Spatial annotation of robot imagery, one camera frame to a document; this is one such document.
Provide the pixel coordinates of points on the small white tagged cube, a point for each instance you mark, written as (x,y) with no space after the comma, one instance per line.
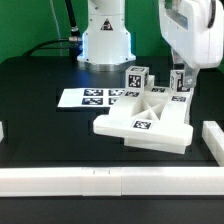
(136,77)
(176,81)

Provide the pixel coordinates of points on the white chair seat part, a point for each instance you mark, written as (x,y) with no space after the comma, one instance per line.
(156,146)

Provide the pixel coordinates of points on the white chair back frame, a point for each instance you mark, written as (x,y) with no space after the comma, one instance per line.
(123,114)

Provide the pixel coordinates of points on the white left obstacle wall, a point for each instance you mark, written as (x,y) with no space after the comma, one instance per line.
(1,131)

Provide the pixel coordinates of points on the white front obstacle wall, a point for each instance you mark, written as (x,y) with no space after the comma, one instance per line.
(17,182)

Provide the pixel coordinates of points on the white right obstacle wall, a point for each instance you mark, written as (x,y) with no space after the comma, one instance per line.
(213,136)

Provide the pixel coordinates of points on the white marker base plate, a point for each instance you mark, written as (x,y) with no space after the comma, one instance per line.
(89,97)

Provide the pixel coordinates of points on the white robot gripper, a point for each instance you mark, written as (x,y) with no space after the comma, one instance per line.
(195,31)

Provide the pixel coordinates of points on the white obstacle wall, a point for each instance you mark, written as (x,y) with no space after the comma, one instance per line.
(1,131)
(17,182)
(213,136)

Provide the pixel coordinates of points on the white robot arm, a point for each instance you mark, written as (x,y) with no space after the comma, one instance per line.
(106,41)

